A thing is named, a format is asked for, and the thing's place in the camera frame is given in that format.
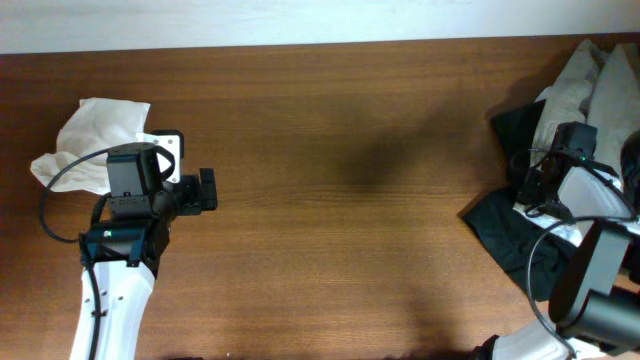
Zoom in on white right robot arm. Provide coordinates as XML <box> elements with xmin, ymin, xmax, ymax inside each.
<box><xmin>471</xmin><ymin>122</ymin><xmax>639</xmax><ymax>359</ymax></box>

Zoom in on white crumpled cloth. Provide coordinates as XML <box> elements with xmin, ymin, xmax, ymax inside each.
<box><xmin>30</xmin><ymin>98</ymin><xmax>150</xmax><ymax>195</ymax></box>

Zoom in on black garment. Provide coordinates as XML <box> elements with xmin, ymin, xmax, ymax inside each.
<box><xmin>462</xmin><ymin>100</ymin><xmax>576</xmax><ymax>302</ymax></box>

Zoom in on khaki beige shorts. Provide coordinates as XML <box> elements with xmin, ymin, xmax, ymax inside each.
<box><xmin>531</xmin><ymin>40</ymin><xmax>639</xmax><ymax>174</ymax></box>

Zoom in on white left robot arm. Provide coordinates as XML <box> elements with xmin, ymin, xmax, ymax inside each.
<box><xmin>71</xmin><ymin>142</ymin><xmax>218</xmax><ymax>359</ymax></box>

